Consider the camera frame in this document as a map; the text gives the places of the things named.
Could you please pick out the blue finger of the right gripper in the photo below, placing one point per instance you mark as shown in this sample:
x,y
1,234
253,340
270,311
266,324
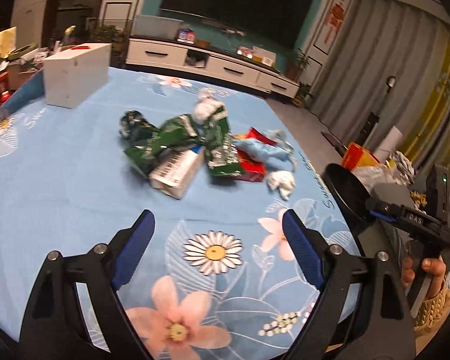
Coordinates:
x,y
383,210

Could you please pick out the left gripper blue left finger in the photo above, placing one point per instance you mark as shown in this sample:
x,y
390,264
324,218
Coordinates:
x,y
135,241

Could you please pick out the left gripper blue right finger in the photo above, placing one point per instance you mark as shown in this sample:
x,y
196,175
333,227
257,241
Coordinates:
x,y
308,248

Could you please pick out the black round trash bin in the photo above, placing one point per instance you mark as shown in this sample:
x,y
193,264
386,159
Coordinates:
x,y
350,195

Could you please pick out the person's right hand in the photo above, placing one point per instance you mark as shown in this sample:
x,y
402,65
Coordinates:
x,y
433,266

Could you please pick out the red yellow shopping bag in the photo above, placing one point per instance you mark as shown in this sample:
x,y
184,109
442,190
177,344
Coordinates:
x,y
358,156

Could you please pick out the beige knit right sleeve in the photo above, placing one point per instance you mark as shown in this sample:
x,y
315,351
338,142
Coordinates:
x,y
431,316

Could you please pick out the white barcode carton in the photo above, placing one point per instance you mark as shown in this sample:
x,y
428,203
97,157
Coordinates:
x,y
174,173

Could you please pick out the crumpled white tissue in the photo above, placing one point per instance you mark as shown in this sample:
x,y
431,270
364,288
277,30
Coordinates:
x,y
283,182

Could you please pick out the yellow patterned curtain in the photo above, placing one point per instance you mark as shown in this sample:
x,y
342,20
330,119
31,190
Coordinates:
x,y
431,118

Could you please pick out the red snack package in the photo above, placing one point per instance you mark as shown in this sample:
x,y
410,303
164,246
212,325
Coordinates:
x,y
254,171

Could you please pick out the green crumpled snack wrapper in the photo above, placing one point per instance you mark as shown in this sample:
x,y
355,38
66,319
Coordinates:
x,y
146,143

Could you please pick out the blue floral tablecloth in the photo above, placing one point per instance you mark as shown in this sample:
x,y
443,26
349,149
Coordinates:
x,y
67,185

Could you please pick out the light blue cloth rag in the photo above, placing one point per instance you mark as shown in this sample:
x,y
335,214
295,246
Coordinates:
x,y
260,146

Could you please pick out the potted plant by cabinet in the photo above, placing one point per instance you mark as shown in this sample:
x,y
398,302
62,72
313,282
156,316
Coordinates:
x,y
303,97

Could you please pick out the grey curtain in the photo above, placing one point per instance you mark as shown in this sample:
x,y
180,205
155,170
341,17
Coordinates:
x,y
385,62

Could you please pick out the white plastic bag ball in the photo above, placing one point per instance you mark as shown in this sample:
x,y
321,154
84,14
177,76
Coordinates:
x,y
205,106

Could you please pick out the white cardboard box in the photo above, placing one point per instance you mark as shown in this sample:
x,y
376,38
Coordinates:
x,y
73,75

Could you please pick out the white tv cabinet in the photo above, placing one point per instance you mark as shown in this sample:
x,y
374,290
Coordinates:
x,y
233,70

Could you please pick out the large black television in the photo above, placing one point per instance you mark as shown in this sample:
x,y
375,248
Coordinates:
x,y
277,20

